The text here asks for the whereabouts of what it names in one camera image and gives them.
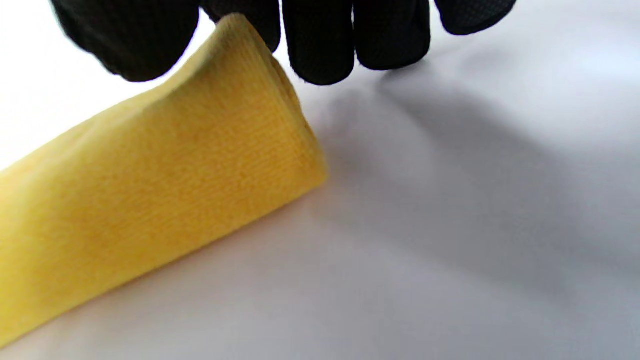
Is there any person's right hand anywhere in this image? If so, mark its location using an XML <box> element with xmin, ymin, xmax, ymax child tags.
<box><xmin>50</xmin><ymin>0</ymin><xmax>518</xmax><ymax>86</ymax></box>

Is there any yellow square towel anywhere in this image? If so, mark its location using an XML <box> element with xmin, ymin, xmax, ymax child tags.
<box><xmin>0</xmin><ymin>13</ymin><xmax>329</xmax><ymax>348</ymax></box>

